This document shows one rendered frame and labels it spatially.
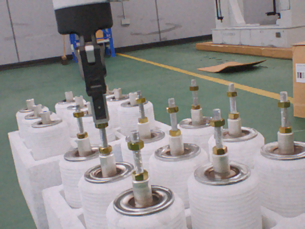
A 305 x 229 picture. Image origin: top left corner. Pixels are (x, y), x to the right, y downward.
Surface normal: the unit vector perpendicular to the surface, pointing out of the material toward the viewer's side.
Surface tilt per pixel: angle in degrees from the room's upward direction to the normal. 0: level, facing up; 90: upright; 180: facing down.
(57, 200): 0
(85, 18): 90
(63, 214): 0
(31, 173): 90
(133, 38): 90
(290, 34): 90
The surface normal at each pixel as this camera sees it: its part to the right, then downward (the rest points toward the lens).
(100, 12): 0.69, 0.08
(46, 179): 0.44, 0.15
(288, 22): -0.96, 0.18
